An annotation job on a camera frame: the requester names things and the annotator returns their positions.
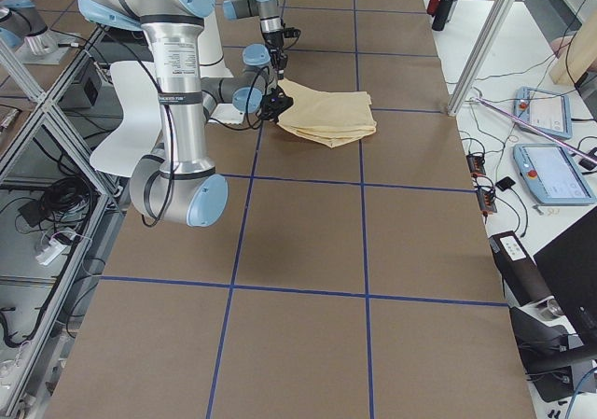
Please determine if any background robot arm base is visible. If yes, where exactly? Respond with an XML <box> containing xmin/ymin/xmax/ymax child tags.
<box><xmin>1</xmin><ymin>0</ymin><xmax>70</xmax><ymax>65</ymax></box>

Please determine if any teach pendant tablet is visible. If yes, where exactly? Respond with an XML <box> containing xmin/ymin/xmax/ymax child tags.
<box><xmin>513</xmin><ymin>87</ymin><xmax>572</xmax><ymax>139</ymax></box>
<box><xmin>512</xmin><ymin>144</ymin><xmax>596</xmax><ymax>205</ymax></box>

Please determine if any cream long-sleeve printed shirt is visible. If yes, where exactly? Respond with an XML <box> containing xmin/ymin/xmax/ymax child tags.
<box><xmin>278</xmin><ymin>79</ymin><xmax>377</xmax><ymax>148</ymax></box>

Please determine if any black monitor screen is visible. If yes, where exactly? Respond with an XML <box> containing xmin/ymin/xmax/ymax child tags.
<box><xmin>535</xmin><ymin>221</ymin><xmax>596</xmax><ymax>343</ymax></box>

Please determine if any aluminium frame post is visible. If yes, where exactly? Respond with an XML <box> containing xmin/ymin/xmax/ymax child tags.
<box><xmin>447</xmin><ymin>0</ymin><xmax>515</xmax><ymax>117</ymax></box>

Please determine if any black thermos bottle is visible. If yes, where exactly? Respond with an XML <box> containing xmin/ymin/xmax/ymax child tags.
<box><xmin>431</xmin><ymin>0</ymin><xmax>454</xmax><ymax>32</ymax></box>

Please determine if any far teach pendant tablet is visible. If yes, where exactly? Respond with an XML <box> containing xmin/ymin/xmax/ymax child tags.
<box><xmin>513</xmin><ymin>87</ymin><xmax>572</xmax><ymax>139</ymax></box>

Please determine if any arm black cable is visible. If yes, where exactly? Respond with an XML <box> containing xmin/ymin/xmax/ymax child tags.
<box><xmin>139</xmin><ymin>54</ymin><xmax>276</xmax><ymax>228</ymax></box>

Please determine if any pink metal rod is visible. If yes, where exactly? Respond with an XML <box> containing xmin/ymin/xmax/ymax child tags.
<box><xmin>472</xmin><ymin>97</ymin><xmax>597</xmax><ymax>166</ymax></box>

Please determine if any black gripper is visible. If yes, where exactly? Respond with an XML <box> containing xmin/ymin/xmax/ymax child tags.
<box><xmin>259</xmin><ymin>90</ymin><xmax>282</xmax><ymax>121</ymax></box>
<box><xmin>263</xmin><ymin>30</ymin><xmax>288</xmax><ymax>81</ymax></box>

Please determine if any white plastic chair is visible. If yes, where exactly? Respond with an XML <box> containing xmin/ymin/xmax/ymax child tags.
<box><xmin>90</xmin><ymin>61</ymin><xmax>161</xmax><ymax>177</ymax></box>

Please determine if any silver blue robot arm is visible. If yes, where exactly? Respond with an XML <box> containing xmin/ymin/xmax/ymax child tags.
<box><xmin>77</xmin><ymin>0</ymin><xmax>293</xmax><ymax>227</ymax></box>
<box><xmin>222</xmin><ymin>0</ymin><xmax>287</xmax><ymax>79</ymax></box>

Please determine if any near teach pendant tablet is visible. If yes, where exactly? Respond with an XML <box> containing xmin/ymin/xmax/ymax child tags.
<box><xmin>512</xmin><ymin>144</ymin><xmax>596</xmax><ymax>205</ymax></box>

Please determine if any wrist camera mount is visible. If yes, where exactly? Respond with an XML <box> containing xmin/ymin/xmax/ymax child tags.
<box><xmin>272</xmin><ymin>90</ymin><xmax>294</xmax><ymax>115</ymax></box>
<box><xmin>283</xmin><ymin>27</ymin><xmax>301</xmax><ymax>39</ymax></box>

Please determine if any orange black connector box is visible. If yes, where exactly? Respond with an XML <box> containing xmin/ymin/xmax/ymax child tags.
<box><xmin>466</xmin><ymin>154</ymin><xmax>486</xmax><ymax>177</ymax></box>

